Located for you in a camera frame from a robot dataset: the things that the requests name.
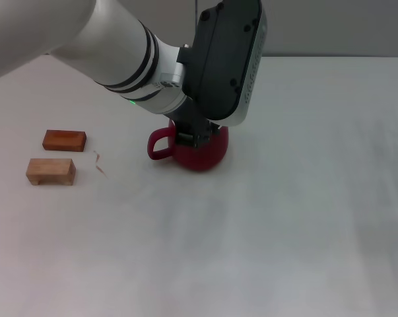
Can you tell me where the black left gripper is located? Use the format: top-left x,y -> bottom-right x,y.
164,98 -> 220,149

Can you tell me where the red ceramic coffee cup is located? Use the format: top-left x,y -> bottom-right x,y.
147,118 -> 230,172

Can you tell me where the reddish brown wooden block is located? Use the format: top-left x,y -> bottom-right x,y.
42,129 -> 88,153

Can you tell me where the light tan wooden block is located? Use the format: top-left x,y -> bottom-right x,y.
25,158 -> 77,187

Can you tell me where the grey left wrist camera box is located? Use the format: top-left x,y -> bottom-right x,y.
182,0 -> 269,128

